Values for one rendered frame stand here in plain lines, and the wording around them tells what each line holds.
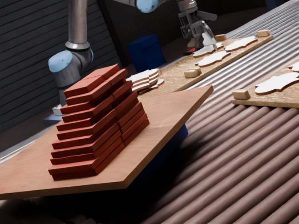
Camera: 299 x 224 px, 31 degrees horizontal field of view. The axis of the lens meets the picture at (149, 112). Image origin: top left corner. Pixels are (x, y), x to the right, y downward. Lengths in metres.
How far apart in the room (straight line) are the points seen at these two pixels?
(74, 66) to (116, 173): 1.40
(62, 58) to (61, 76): 0.08
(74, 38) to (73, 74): 0.18
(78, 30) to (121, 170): 1.48
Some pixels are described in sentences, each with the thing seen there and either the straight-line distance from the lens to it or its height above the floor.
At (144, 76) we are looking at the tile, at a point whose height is 0.99.
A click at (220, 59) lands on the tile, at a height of 0.95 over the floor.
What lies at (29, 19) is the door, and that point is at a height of 1.14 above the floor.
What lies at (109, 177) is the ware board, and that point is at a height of 1.04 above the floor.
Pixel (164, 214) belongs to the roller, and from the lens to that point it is 1.13.
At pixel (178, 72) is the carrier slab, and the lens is 2.16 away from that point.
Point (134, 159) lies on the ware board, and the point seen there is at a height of 1.04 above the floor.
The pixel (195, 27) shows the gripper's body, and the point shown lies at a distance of 2.26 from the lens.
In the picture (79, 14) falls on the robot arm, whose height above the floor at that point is 1.27.
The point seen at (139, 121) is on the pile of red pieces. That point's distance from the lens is 1.27.
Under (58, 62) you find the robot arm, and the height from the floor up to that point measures 1.11.
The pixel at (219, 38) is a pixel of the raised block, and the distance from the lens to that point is 2.46.
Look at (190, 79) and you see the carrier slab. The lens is 1.98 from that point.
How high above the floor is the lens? 1.42
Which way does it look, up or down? 16 degrees down
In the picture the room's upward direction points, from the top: 21 degrees counter-clockwise
